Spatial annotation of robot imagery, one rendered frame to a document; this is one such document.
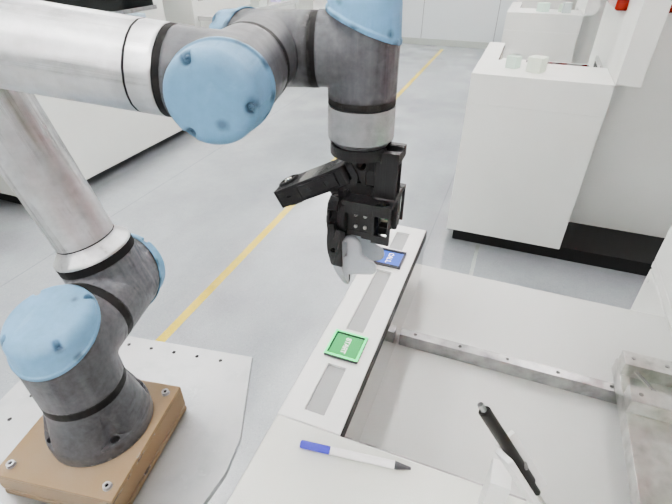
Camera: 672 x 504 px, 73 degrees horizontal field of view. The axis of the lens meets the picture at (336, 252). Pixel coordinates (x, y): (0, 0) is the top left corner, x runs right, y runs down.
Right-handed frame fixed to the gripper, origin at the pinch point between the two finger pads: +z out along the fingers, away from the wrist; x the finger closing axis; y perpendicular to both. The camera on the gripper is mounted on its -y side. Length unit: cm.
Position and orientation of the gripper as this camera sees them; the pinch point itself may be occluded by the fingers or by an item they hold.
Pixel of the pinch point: (342, 273)
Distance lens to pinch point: 64.5
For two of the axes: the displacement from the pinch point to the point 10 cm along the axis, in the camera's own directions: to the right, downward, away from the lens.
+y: 9.3, 2.1, -3.0
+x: 3.6, -5.3, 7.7
